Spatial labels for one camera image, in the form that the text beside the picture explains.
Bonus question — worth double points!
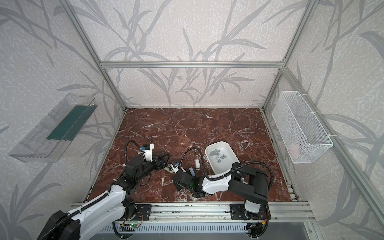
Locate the green circuit board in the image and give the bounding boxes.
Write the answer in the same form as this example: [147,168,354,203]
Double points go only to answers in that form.
[121,223,141,232]

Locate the white wire mesh basket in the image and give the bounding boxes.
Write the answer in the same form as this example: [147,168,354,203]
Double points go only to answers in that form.
[272,91,334,164]

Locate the small blue stapler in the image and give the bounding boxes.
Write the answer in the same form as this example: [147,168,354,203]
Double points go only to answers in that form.
[189,168,196,177]

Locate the clear plastic wall bin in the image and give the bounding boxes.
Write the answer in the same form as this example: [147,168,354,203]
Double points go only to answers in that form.
[9,94,98,163]

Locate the small white stapler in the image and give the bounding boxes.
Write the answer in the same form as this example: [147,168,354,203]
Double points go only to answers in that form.
[195,159,201,171]

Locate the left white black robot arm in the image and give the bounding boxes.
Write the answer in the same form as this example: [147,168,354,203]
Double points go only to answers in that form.
[38,144,171,240]

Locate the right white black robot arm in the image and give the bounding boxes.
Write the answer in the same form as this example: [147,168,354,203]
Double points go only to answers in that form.
[171,148,274,220]

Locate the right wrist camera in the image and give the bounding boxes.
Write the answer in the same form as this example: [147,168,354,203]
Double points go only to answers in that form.
[164,161,179,174]

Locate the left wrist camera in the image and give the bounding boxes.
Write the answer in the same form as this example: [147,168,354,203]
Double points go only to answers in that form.
[139,143,154,162]

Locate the white oval tray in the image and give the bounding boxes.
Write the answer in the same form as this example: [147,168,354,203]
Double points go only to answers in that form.
[205,141,240,175]

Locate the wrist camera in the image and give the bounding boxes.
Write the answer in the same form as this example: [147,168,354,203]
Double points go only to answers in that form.
[139,143,154,162]
[164,161,179,174]

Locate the pink object in basket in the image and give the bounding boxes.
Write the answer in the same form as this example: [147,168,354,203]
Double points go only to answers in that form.
[288,144,300,158]

